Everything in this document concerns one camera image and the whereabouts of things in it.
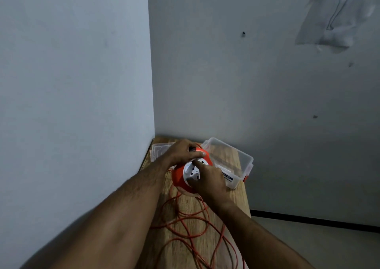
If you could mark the person's left hand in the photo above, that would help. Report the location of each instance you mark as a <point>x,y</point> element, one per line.
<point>178,152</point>

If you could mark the person's right hand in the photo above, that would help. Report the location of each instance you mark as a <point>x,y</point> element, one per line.
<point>210,180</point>

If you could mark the person's right fingers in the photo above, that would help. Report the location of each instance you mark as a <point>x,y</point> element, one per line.
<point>197,170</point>

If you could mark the person's left thumb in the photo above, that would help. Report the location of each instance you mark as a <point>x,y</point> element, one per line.
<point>198,154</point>

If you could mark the person's right forearm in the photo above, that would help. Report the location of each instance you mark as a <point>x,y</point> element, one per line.
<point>255,236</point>

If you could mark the person's left forearm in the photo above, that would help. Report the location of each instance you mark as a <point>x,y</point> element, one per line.
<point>112,221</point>

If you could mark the clear plastic storage box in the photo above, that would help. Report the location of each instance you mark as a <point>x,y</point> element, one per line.
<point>232,162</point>

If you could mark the clear plastic box lid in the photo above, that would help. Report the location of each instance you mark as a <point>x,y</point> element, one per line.
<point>158,151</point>

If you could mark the wooden table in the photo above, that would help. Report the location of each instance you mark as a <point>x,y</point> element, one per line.
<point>190,218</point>

